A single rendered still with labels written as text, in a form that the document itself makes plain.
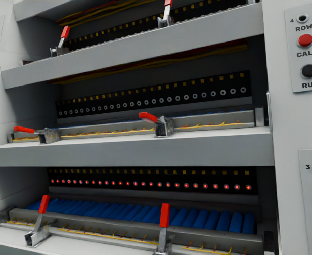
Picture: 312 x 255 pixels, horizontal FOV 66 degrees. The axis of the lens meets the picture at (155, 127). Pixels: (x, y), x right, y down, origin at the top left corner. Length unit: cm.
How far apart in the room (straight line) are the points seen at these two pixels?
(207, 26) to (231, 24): 4
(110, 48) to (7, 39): 35
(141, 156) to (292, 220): 22
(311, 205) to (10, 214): 62
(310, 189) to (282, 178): 3
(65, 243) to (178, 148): 29
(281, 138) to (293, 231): 11
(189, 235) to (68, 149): 27
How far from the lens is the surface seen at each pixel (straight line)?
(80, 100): 71
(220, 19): 43
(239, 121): 40
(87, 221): 53
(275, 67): 37
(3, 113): 72
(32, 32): 84
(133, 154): 41
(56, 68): 59
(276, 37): 39
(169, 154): 38
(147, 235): 46
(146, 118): 34
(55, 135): 56
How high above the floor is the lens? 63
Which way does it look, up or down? 13 degrees up
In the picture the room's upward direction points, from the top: 2 degrees clockwise
